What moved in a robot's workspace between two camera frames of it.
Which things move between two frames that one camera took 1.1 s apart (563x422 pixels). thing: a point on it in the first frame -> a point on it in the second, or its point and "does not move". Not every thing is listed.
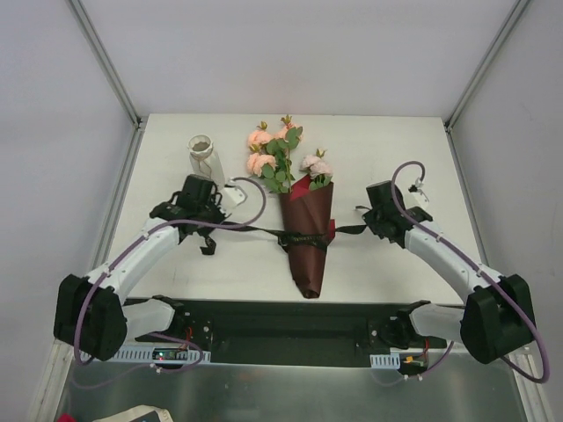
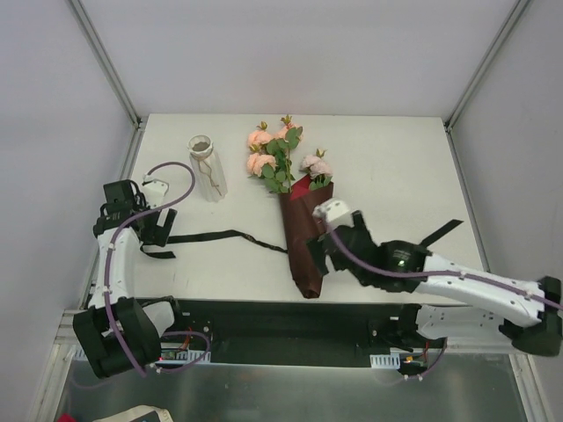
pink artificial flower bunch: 270,158 does not move
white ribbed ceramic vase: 204,159 does not move
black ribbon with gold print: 319,243 -> 427,242
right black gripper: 376,221 -> 341,245
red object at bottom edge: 65,418 does not move
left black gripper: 205,230 -> 156,229
